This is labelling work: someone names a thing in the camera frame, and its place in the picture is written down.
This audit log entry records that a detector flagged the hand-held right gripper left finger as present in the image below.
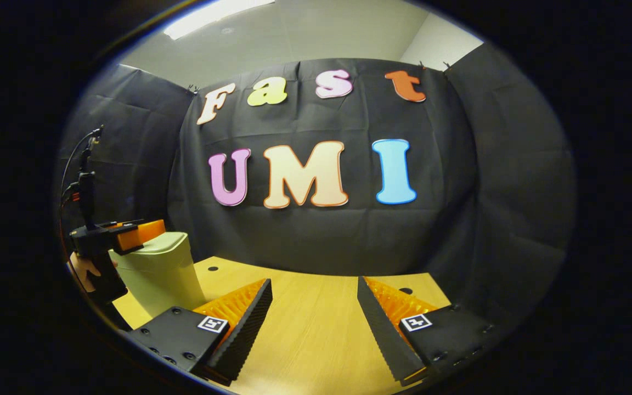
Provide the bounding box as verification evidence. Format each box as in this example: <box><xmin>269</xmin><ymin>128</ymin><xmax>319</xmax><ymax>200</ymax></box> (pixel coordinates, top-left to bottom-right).
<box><xmin>129</xmin><ymin>278</ymin><xmax>274</xmax><ymax>387</ymax></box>

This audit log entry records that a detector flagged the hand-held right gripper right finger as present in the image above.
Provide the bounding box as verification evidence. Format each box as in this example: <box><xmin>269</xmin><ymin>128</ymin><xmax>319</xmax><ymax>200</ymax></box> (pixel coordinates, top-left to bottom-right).
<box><xmin>357</xmin><ymin>276</ymin><xmax>506</xmax><ymax>387</ymax></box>

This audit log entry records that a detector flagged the green desktop garbage bin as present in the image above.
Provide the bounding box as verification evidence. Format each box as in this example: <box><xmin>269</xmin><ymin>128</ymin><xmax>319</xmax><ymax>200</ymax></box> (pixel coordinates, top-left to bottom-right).
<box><xmin>109</xmin><ymin>232</ymin><xmax>207</xmax><ymax>319</ymax></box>

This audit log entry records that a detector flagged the wooden desktop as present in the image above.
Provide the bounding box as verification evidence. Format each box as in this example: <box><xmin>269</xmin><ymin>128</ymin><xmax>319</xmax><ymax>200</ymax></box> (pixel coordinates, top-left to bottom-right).
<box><xmin>112</xmin><ymin>256</ymin><xmax>453</xmax><ymax>395</ymax></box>

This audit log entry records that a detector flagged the black backdrop cloth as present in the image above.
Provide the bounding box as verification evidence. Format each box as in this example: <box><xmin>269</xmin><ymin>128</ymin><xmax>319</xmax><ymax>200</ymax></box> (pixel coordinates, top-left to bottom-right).
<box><xmin>57</xmin><ymin>41</ymin><xmax>577</xmax><ymax>330</ymax></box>

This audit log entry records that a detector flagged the black stand with cables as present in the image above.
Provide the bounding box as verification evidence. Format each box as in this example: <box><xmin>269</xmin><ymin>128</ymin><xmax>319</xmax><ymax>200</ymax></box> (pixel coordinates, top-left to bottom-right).
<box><xmin>61</xmin><ymin>125</ymin><xmax>104</xmax><ymax>228</ymax></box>

